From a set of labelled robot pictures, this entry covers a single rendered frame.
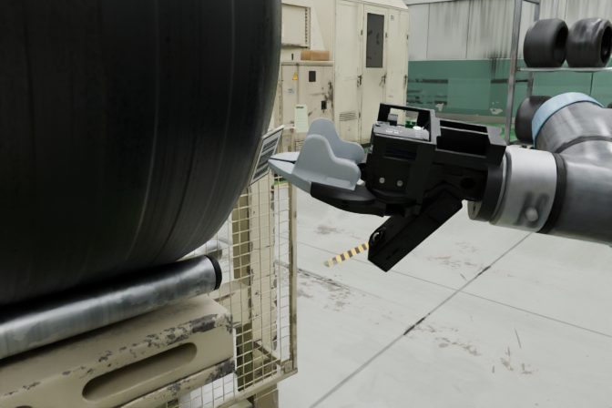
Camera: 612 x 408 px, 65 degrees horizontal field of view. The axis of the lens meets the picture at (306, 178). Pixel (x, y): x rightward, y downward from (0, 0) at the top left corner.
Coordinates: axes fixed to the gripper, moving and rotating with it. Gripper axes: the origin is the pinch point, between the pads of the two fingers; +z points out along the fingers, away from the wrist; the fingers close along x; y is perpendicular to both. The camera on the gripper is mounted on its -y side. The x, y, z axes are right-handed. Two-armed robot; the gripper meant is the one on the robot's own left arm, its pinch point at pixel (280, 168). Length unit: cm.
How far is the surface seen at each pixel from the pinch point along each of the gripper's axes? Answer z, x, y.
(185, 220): 7.2, 7.5, -2.5
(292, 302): 6, -50, -75
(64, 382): 15.8, 17.4, -15.9
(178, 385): 7.9, 11.1, -22.9
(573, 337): -109, -121, -140
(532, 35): -151, -493, -108
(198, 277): 8.3, 2.9, -14.4
